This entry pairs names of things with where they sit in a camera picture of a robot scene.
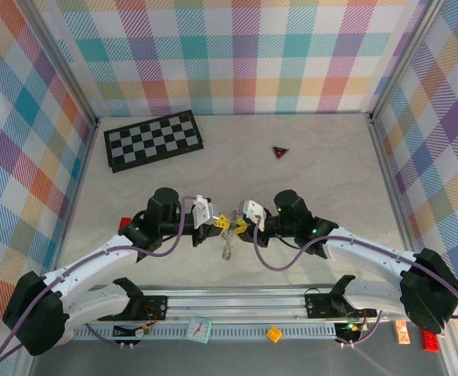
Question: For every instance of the clear keyring band with rings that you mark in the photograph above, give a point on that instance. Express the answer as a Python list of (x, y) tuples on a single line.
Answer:
[(228, 250)]

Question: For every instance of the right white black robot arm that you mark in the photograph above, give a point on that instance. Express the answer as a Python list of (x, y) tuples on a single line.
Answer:
[(373, 250)]

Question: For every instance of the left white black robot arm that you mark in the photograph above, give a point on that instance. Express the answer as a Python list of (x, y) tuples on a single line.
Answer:
[(87, 266)]

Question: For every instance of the red plastic block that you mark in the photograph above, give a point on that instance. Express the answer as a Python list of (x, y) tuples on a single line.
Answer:
[(124, 222)]

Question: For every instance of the black red triangle piece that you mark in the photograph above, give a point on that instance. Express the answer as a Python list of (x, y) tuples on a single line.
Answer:
[(280, 152)]

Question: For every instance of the black grey chessboard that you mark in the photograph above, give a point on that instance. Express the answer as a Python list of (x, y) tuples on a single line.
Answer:
[(154, 141)]

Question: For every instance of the teal toy clock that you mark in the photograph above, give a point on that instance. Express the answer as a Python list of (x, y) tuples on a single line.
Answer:
[(200, 330)]

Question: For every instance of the yellow toy brick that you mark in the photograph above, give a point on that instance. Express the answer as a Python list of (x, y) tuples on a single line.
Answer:
[(274, 335)]

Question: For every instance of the small connector board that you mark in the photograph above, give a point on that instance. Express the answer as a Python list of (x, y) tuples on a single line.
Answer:
[(134, 332)]

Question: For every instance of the pink plastic cup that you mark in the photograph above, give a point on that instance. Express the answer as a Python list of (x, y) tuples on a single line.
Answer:
[(69, 337)]

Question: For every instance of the orange wooden block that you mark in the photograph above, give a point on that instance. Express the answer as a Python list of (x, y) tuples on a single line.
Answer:
[(401, 333)]

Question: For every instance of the red toy brick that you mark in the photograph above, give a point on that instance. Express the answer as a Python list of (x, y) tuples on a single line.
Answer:
[(430, 342)]

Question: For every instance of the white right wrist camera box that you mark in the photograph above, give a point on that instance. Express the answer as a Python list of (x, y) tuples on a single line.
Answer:
[(252, 209)]

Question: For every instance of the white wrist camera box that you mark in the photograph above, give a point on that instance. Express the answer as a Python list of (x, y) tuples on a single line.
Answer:
[(252, 209), (203, 209)]

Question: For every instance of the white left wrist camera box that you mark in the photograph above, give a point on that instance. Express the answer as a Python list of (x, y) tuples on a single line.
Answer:
[(203, 209)]

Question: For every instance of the aluminium mounting rail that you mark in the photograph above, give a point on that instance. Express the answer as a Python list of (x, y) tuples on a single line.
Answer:
[(232, 303)]

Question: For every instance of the aluminium table side rail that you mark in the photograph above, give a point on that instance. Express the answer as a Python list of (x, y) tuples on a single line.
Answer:
[(386, 168), (83, 164)]

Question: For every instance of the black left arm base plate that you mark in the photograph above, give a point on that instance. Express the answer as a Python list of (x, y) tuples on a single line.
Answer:
[(154, 307)]

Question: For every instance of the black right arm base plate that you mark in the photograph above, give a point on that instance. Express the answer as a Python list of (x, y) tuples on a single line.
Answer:
[(318, 305)]

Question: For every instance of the aluminium frame post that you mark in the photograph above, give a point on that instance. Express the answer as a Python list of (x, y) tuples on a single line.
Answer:
[(404, 58), (56, 58)]

